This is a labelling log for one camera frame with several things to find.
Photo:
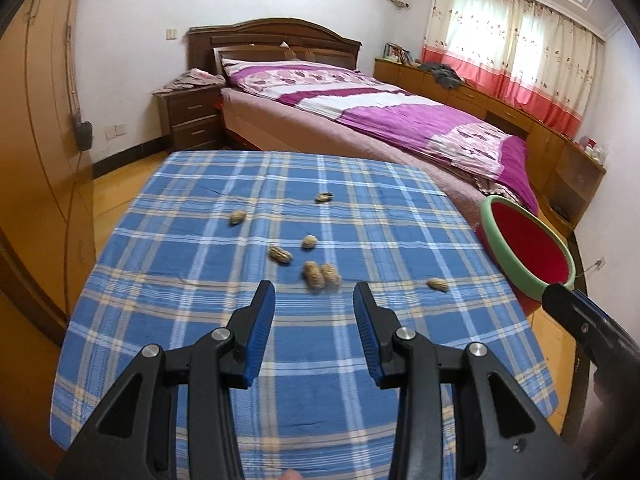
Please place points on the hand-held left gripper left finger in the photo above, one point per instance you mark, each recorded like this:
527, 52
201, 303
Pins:
260, 330

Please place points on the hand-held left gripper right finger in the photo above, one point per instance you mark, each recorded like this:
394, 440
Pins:
367, 335

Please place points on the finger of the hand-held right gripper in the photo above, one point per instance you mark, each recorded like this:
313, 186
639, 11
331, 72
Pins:
570, 305

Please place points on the peanut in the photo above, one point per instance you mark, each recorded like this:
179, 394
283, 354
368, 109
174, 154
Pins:
331, 275
309, 242
280, 254
238, 218
438, 285
313, 276

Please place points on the red bin with green rim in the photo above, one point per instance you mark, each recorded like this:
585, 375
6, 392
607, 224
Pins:
530, 240

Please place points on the blue plaid cloth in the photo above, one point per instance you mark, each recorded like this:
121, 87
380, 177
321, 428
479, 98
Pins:
200, 270

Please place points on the open peanut shell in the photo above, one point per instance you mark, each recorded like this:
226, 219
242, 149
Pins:
325, 197

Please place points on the group of small jars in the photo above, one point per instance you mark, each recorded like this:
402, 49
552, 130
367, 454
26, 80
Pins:
592, 149

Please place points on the long low wooden cabinet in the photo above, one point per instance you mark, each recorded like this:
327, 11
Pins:
550, 145

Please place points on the purple floral quilt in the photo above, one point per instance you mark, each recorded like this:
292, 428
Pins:
400, 115

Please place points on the dark wooden nightstand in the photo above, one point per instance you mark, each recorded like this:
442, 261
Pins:
192, 115

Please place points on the pink folded clothes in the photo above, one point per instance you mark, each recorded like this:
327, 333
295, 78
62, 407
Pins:
195, 79

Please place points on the grey crumpled cloth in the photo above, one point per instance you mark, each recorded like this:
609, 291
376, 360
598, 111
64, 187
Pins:
445, 74

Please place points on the black hanging device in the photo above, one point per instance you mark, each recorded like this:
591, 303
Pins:
84, 135

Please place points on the white and red curtain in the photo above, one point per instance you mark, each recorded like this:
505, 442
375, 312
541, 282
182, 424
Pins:
490, 35

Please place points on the row of books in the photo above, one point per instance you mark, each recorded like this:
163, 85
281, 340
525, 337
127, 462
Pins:
397, 54

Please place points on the wooden wardrobe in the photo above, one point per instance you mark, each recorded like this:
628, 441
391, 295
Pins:
40, 135

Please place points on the dark wooden bed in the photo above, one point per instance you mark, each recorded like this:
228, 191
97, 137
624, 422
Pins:
270, 32

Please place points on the white wall socket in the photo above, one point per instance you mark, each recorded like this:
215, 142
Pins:
115, 131

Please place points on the wall light switch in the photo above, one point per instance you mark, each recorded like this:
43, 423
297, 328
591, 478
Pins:
172, 34

